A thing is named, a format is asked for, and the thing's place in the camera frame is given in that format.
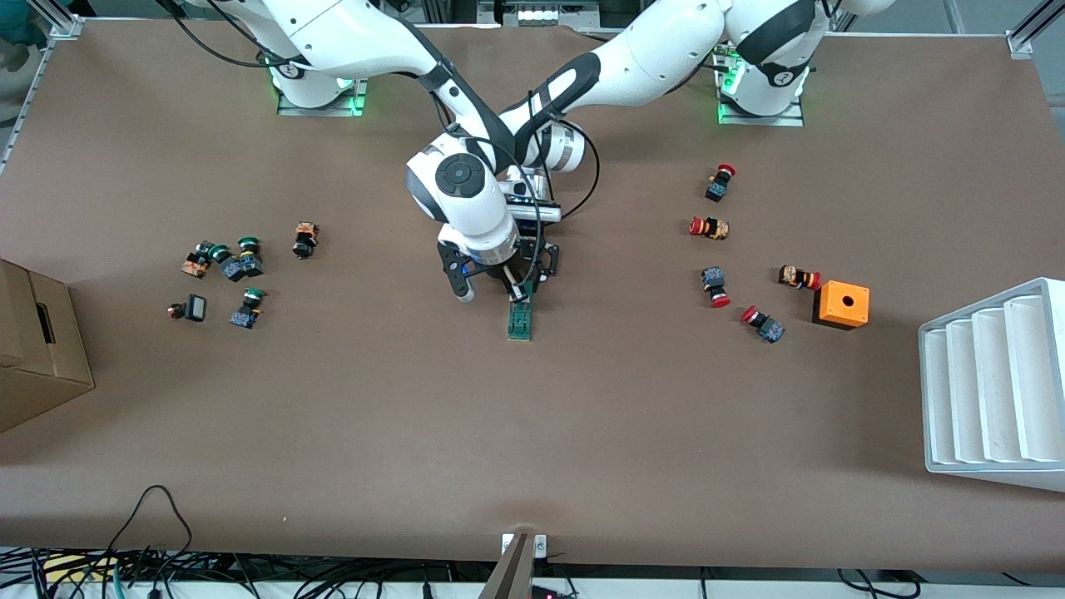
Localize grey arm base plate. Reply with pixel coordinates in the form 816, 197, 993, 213
717, 46, 806, 127
277, 75, 373, 117

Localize red mushroom button blue block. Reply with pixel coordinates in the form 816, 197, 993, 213
705, 163, 737, 203
701, 266, 732, 309
740, 304, 786, 344

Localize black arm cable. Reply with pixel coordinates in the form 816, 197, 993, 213
171, 0, 543, 290
529, 87, 602, 219

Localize brown cardboard box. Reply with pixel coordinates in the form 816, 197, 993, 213
0, 258, 95, 433

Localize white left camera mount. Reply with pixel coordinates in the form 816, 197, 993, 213
499, 166, 552, 200

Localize white stepped plastic rack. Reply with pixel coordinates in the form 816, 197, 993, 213
918, 277, 1065, 493

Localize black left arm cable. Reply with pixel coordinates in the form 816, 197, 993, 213
529, 87, 602, 219

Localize black floor cable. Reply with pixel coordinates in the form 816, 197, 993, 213
836, 568, 916, 599

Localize green load switch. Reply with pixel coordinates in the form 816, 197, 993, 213
508, 287, 534, 342

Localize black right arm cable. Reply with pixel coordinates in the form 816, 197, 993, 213
171, 0, 543, 290

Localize black cable bundle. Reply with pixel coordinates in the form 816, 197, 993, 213
0, 545, 500, 599

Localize black looped cable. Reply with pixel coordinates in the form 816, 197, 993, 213
106, 485, 195, 577

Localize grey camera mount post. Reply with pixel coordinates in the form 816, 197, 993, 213
478, 532, 535, 599

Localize white device behind table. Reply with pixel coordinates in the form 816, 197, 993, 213
477, 0, 602, 27

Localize aluminium frame profile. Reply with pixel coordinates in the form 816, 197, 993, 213
1005, 0, 1065, 57
0, 15, 84, 171

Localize orange push button enclosure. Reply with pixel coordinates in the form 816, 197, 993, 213
812, 280, 871, 331

